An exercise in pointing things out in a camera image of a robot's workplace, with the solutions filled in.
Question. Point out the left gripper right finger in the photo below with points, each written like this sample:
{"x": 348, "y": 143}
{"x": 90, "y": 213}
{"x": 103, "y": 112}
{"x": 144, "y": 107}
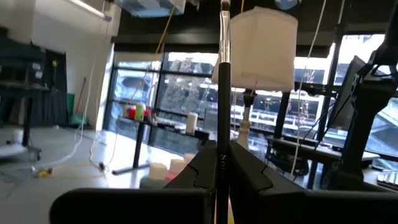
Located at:
{"x": 311, "y": 208}

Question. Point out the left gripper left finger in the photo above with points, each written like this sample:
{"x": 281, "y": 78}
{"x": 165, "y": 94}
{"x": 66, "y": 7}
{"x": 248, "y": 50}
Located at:
{"x": 124, "y": 207}

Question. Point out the dark grey paint bottle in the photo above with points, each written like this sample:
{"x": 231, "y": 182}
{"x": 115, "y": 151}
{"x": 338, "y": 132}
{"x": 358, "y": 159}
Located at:
{"x": 158, "y": 170}

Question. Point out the tall pink labelled paint bottle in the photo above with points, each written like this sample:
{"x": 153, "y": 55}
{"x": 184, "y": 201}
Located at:
{"x": 177, "y": 165}

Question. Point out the thin black paint brush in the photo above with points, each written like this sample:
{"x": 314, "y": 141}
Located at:
{"x": 224, "y": 109}

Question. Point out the dark desk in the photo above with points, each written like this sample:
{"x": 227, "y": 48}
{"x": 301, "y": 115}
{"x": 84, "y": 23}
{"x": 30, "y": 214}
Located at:
{"x": 311, "y": 149}

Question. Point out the black side table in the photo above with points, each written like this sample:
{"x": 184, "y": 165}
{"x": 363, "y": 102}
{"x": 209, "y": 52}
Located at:
{"x": 139, "y": 140}

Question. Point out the small red objects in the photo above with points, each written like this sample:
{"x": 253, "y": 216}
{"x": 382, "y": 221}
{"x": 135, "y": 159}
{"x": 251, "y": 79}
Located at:
{"x": 132, "y": 113}

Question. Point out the small yellow-green object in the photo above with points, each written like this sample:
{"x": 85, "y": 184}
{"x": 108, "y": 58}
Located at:
{"x": 140, "y": 112}

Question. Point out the white object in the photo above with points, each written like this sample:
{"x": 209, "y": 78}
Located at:
{"x": 191, "y": 123}

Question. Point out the grey monitor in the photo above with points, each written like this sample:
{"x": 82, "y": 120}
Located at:
{"x": 348, "y": 102}

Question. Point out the green floor object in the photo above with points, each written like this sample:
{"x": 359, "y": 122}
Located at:
{"x": 71, "y": 105}

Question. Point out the white floor stand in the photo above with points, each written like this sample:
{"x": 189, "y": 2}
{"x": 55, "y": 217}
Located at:
{"x": 12, "y": 151}

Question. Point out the black office partition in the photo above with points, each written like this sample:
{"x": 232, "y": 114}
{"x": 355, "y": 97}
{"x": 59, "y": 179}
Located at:
{"x": 46, "y": 93}

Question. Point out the silver table lamp white shade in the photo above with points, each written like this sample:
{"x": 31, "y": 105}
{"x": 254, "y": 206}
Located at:
{"x": 264, "y": 46}

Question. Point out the long ceiling light bar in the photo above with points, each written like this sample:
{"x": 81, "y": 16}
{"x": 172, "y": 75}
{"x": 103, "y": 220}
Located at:
{"x": 90, "y": 9}

